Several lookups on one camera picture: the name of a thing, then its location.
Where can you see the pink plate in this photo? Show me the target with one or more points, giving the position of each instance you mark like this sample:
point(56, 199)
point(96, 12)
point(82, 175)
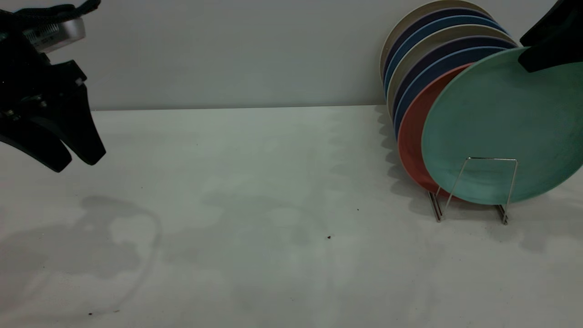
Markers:
point(412, 136)

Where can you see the blue plate with navy inside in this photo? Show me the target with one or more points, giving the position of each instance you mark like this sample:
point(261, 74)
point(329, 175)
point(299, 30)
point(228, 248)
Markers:
point(437, 68)

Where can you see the beige plate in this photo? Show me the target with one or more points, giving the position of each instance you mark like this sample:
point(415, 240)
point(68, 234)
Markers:
point(435, 4)
point(460, 31)

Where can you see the dark purple plate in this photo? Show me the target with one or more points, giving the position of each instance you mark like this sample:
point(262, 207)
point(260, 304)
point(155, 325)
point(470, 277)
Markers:
point(455, 12)
point(469, 42)

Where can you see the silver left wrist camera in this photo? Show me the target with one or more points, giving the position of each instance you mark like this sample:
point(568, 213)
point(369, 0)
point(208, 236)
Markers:
point(57, 33)

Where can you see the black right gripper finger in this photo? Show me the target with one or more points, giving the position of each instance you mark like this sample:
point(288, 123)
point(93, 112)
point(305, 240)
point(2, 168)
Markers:
point(562, 23)
point(555, 54)

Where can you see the green plate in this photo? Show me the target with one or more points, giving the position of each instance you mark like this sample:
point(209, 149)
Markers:
point(501, 132)

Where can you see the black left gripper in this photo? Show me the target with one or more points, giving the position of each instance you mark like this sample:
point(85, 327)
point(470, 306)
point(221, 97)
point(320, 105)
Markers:
point(32, 82)

